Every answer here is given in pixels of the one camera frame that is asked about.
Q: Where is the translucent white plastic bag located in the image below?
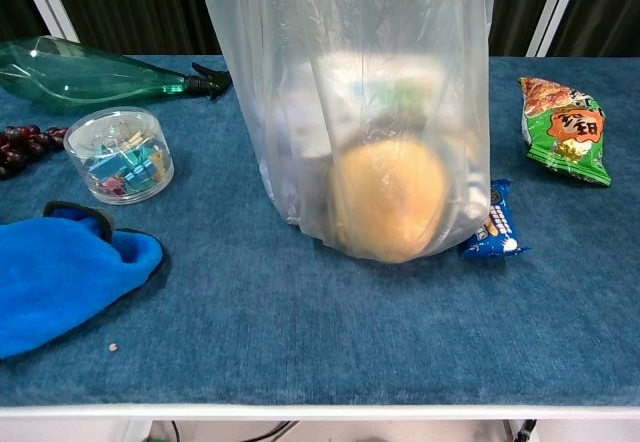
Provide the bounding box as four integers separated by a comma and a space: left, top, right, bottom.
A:
195, 0, 499, 265

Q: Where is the white box inside bag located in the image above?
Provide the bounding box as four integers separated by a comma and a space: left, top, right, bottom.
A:
294, 51, 441, 158

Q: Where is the green chip snack bag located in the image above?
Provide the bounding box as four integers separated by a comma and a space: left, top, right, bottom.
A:
518, 76, 613, 188

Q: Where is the round yellow bread bun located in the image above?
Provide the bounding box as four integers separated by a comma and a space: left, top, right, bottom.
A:
327, 140, 450, 264

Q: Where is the blue velvet table cloth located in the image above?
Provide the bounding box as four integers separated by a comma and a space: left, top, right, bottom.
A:
0, 54, 640, 407

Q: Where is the blue cookie snack packet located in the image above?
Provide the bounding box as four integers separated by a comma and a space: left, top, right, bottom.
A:
458, 178, 532, 262

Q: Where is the clear round binder clip box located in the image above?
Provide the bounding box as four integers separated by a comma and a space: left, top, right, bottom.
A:
63, 106, 175, 206

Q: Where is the blue fleece cloth glove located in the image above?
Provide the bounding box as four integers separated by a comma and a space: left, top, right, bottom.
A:
0, 201, 165, 360

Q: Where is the green plastic spray bottle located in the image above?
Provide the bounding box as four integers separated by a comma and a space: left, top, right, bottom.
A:
0, 35, 234, 109

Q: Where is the bunch of dark red grapes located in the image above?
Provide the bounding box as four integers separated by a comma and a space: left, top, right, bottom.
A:
0, 124, 70, 180

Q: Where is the black cable under table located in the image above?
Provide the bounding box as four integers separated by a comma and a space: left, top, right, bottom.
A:
169, 420, 300, 442

